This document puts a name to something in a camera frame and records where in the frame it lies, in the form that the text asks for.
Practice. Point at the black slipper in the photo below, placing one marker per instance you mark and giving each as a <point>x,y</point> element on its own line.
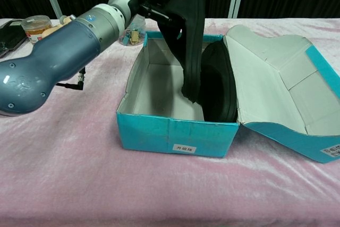
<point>194,38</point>
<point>216,83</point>

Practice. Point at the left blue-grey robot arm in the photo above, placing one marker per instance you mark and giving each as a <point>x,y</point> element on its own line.
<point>61,59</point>

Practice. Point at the blue cardboard shoe box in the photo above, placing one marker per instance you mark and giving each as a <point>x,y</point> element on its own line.
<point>175,134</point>

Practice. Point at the clear jar of colourful clips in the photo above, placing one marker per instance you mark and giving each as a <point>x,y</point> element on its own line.
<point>134,34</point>

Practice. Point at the wooden massage roller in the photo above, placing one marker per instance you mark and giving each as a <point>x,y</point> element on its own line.
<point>50,31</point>

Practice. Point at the amber jar with label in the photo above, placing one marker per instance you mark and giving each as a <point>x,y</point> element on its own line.
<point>33,29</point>

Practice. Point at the black socks in plastic bag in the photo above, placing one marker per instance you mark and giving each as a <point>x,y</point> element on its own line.
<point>10,37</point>

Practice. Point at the pink velvet tablecloth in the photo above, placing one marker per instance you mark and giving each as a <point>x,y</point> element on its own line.
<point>106,184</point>

